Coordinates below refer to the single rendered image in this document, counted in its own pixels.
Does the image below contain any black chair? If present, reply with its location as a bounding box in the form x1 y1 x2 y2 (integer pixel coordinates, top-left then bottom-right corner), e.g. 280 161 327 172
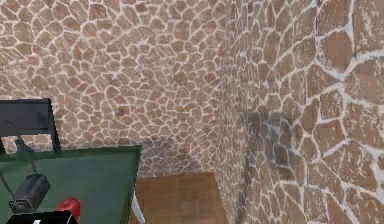
0 97 62 155

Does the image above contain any red round object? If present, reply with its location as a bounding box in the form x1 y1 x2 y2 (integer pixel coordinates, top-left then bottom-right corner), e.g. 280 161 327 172
55 197 82 222

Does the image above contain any green table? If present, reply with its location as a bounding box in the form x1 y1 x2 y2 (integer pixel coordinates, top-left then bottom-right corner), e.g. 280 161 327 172
0 144 147 224

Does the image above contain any black flat object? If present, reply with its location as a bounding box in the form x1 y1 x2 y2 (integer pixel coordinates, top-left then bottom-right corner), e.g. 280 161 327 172
5 208 80 224

